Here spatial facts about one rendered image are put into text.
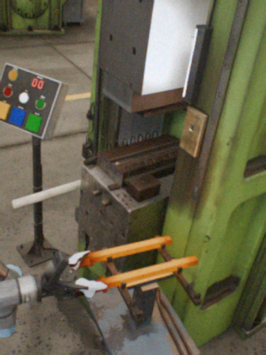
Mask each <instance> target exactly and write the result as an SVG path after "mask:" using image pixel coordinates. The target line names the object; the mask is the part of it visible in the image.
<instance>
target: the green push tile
mask: <svg viewBox="0 0 266 355"><path fill-rule="evenodd" d="M42 119H43V118H42V117H40V116H36V115H34V114H30V115H29V118H28V122H26V126H25V128H28V129H29V130H31V131H33V132H36V133H39V129H40V126H41V124H42Z"/></svg>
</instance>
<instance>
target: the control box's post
mask: <svg viewBox="0 0 266 355"><path fill-rule="evenodd" d="M32 143H33V185H34V186H35V188H38V187H40V186H41V144H42V138H40V137H36V136H34V135H32ZM41 191H42V188H40V189H33V193H39V192H41ZM33 211H34V222H35V223H36V224H37V223H41V222H42V201H39V202H34V203H33ZM34 242H35V252H38V243H40V245H41V247H42V224H39V225H37V226H35V224H34Z"/></svg>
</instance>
